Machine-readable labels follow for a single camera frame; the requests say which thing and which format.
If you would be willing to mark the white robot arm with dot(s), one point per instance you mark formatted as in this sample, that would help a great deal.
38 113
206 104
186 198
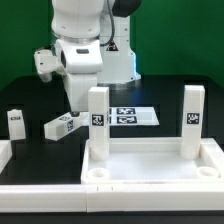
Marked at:
108 21

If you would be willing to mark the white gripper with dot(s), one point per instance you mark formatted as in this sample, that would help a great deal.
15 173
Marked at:
76 85

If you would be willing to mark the white desk top tray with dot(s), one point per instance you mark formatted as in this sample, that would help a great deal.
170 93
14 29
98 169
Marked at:
154 161

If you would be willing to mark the white front fence bar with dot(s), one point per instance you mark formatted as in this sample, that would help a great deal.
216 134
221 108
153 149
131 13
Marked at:
102 198

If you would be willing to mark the white marker sheet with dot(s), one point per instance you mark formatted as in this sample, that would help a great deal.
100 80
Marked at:
126 116

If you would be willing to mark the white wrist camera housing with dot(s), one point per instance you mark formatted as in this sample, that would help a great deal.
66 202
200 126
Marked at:
79 58

